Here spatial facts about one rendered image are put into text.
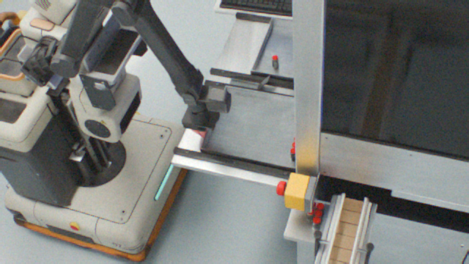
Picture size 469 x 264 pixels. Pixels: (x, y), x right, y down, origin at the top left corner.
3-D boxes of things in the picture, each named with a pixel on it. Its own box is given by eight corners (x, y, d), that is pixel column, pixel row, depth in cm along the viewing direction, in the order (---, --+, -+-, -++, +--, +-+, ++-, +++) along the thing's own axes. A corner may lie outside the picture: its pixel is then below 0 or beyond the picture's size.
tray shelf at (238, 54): (368, 34, 212) (368, 30, 211) (323, 199, 174) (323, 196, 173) (239, 14, 225) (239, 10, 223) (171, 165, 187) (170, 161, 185)
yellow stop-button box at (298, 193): (316, 191, 165) (316, 177, 159) (310, 213, 161) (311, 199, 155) (290, 185, 167) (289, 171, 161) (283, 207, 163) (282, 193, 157)
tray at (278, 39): (366, 39, 208) (366, 32, 205) (351, 95, 194) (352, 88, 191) (272, 25, 217) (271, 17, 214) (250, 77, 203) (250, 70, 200)
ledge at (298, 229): (342, 210, 172) (342, 207, 170) (332, 250, 165) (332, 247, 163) (294, 199, 175) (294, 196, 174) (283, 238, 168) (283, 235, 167)
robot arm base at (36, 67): (39, 39, 175) (18, 69, 169) (53, 31, 170) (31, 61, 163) (61, 59, 179) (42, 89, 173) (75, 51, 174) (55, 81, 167)
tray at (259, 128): (327, 110, 191) (328, 103, 189) (309, 177, 177) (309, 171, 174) (226, 92, 200) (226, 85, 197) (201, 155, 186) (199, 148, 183)
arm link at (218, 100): (187, 67, 168) (180, 93, 164) (228, 71, 165) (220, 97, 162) (196, 90, 178) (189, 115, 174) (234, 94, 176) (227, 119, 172)
